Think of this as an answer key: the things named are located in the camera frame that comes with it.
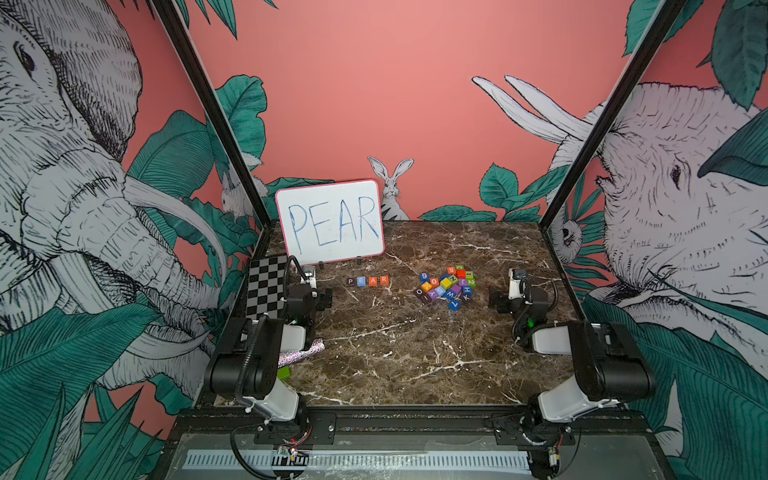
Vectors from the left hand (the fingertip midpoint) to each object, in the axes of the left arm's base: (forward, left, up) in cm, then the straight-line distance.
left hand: (311, 279), depth 95 cm
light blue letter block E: (+2, -16, -6) cm, 17 cm away
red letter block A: (+2, -20, -6) cm, 21 cm away
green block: (-27, +5, -6) cm, 28 cm away
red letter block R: (+3, -24, -7) cm, 25 cm away
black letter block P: (+3, -12, -6) cm, 14 cm away
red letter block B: (+5, -51, -6) cm, 52 cm away
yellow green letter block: (0, -45, -6) cm, 45 cm away
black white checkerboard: (-3, +15, -4) cm, 16 cm away
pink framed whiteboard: (+19, -6, +6) cm, 21 cm away
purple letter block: (-4, -39, -6) cm, 40 cm away
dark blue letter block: (-8, -47, -7) cm, 48 cm away
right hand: (-3, -62, 0) cm, 62 cm away
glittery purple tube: (-24, +5, -5) cm, 24 cm away
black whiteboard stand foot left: (+10, -1, -5) cm, 11 cm away
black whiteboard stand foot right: (+12, -15, -6) cm, 20 cm away
